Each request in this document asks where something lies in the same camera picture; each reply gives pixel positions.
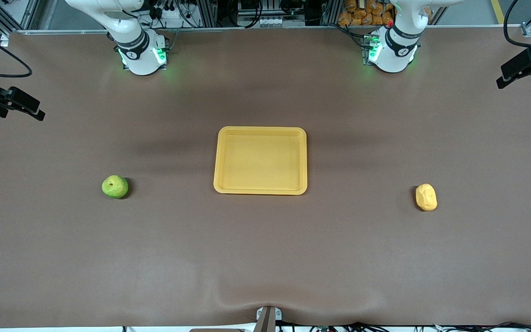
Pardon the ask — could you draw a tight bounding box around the green apple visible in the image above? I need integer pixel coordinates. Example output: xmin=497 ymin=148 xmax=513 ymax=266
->
xmin=102 ymin=175 xmax=129 ymax=199

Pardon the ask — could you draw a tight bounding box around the yellow plastic tray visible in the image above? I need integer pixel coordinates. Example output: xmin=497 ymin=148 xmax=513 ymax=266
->
xmin=213 ymin=126 xmax=308 ymax=196

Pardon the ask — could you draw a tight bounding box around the bag of orange snacks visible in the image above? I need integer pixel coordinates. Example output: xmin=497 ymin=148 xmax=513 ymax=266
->
xmin=338 ymin=0 xmax=396 ymax=26

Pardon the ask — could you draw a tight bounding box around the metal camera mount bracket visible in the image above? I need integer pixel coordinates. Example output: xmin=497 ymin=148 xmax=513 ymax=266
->
xmin=254 ymin=306 xmax=283 ymax=332

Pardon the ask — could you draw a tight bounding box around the yellow potato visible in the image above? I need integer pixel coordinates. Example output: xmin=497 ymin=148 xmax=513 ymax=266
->
xmin=415 ymin=184 xmax=438 ymax=212

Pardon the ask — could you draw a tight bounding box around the white power strip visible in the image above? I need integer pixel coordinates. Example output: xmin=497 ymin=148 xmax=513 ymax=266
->
xmin=148 ymin=0 xmax=189 ymax=29

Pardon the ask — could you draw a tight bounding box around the brown table mat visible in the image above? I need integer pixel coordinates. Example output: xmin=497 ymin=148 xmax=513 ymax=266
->
xmin=0 ymin=25 xmax=531 ymax=329

